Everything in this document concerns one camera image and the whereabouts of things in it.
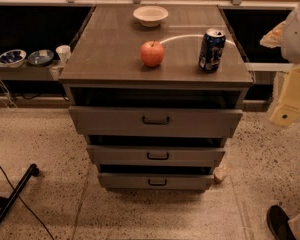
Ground grey bottom drawer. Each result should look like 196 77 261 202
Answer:
98 173 214 191

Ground grey drawer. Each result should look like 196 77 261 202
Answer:
98 173 214 191
87 145 225 167
69 106 242 138

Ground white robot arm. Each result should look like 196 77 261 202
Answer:
260 2 300 127

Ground grey drawer cabinet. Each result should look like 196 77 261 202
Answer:
58 4 255 194

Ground grey top drawer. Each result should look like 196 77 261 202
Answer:
69 106 242 138

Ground grey middle drawer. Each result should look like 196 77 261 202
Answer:
87 145 225 167

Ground red apple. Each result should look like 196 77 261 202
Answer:
140 40 164 67

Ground blue soda can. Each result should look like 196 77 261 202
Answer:
198 28 226 73

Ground white paper bowl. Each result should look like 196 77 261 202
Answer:
133 6 169 27

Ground low side shelf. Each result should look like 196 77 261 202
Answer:
0 60 63 81

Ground white paper cup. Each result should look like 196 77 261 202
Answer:
56 45 71 64

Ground dark blue bowl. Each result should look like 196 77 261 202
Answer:
27 49 54 67

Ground blue patterned bowl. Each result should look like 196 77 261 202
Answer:
0 49 26 68

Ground black shoe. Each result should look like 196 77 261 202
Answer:
267 205 296 240

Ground black stand leg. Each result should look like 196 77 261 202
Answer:
0 164 39 224

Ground black floor cable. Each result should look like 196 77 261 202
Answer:
0 154 55 240

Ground white cable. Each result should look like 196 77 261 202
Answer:
0 63 18 110

